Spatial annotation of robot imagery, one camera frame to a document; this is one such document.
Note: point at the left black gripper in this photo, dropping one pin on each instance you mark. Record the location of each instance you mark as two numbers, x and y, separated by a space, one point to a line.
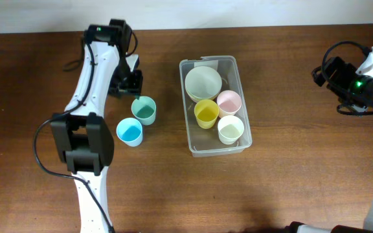
135 88

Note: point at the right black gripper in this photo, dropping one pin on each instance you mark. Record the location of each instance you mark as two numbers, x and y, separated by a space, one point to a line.
345 70

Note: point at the green cup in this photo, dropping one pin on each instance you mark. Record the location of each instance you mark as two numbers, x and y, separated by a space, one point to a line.
144 109

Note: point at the blue cup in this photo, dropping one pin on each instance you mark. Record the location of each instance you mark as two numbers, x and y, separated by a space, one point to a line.
129 130

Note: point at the white bowl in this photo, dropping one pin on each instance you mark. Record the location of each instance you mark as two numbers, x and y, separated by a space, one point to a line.
203 79

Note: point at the yellow cup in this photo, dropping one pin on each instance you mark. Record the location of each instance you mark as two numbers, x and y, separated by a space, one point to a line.
206 113

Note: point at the pink cup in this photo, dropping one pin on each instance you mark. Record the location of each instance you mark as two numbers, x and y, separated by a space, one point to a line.
229 103

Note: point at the cream cup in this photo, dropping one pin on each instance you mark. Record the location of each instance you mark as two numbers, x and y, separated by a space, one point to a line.
230 129

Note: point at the yellow bowl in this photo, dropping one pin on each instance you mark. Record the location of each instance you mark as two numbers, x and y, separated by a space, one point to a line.
196 97

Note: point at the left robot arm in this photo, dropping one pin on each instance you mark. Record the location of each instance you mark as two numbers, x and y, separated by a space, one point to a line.
83 140

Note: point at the clear plastic container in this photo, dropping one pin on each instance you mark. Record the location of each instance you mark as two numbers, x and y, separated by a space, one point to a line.
206 142

